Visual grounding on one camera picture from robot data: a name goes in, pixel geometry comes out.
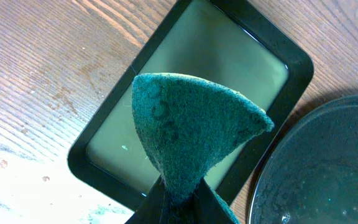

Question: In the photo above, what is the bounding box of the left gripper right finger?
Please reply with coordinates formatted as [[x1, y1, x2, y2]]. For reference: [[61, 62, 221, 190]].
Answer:
[[193, 179, 229, 224]]

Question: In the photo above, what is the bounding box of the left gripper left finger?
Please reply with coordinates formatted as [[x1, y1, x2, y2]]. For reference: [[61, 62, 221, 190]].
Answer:
[[125, 177, 170, 224]]

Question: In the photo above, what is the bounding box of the green yellow sponge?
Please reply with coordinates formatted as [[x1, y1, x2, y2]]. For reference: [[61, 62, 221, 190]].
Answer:
[[132, 73, 274, 223]]

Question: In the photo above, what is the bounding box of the black round tray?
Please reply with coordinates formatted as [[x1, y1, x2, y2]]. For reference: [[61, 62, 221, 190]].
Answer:
[[248, 95, 358, 223]]

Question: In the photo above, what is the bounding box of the black rectangular tray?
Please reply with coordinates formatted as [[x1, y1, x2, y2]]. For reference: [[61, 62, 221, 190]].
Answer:
[[67, 1, 314, 210]]

